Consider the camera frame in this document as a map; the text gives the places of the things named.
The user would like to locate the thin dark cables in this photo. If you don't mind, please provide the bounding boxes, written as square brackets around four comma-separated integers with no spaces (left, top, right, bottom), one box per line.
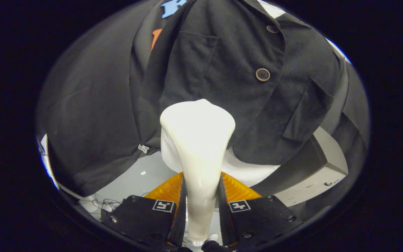
[79,197,123,211]

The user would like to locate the white garment steamer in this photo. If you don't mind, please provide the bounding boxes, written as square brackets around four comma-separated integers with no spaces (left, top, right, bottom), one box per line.
[160,99,236,247]

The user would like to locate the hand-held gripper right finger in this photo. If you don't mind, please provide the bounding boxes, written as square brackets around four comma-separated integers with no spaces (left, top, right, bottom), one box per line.
[218,171,303,251]

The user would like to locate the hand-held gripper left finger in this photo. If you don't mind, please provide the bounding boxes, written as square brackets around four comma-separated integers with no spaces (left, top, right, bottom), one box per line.
[100,171,187,251]

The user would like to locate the beige cabinet with grey top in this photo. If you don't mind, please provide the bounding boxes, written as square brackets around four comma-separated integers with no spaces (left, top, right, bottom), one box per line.
[250,126,349,207]

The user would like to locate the black jacket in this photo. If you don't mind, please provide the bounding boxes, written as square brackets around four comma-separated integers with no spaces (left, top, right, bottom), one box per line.
[142,0,349,165]

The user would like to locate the black backdrop cloth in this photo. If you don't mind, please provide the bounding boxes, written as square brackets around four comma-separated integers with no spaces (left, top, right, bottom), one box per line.
[35,0,370,217]

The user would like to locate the white dress form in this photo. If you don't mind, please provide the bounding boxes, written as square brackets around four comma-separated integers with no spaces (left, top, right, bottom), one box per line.
[160,0,286,188]

